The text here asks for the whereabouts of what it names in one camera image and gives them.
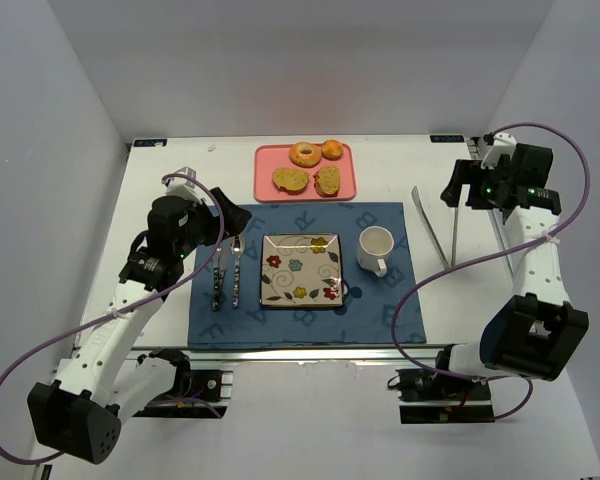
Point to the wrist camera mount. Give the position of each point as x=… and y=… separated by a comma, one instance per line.
x=182, y=187
x=492, y=146

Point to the metal serving tongs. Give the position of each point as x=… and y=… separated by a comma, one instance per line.
x=444, y=240

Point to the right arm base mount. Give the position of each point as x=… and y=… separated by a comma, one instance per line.
x=425, y=398

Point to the pink serving tray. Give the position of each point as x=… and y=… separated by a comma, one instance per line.
x=269, y=158

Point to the silver spoon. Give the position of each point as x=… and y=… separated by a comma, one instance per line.
x=237, y=249

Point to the round bread roll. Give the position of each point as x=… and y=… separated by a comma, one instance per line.
x=332, y=149

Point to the square floral plate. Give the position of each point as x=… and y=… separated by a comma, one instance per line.
x=301, y=271

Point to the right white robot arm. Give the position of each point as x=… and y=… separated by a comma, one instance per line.
x=537, y=331

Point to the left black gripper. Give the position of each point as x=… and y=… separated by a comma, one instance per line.
x=220, y=215

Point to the sesame bagel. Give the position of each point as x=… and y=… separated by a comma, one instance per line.
x=305, y=154

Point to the silver fork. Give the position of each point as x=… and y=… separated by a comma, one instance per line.
x=216, y=278

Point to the silver knife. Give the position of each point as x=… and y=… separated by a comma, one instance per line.
x=223, y=265

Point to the blue table label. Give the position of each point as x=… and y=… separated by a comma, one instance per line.
x=149, y=143
x=446, y=138

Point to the herb bread slice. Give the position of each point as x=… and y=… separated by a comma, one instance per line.
x=327, y=181
x=290, y=180

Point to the white ceramic mug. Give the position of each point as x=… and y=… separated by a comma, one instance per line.
x=375, y=244

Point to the blue letter placemat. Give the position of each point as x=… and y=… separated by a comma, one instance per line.
x=371, y=311

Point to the right blue table label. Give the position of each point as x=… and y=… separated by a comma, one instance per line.
x=446, y=138

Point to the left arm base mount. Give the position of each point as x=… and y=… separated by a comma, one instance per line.
x=197, y=392

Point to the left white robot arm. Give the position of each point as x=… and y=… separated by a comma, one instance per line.
x=81, y=412

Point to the left blue table label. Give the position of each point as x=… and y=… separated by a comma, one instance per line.
x=149, y=143

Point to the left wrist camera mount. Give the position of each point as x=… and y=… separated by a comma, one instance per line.
x=182, y=187

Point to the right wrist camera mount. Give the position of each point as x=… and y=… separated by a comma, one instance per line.
x=492, y=146

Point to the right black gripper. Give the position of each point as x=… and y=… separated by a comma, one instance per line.
x=462, y=181

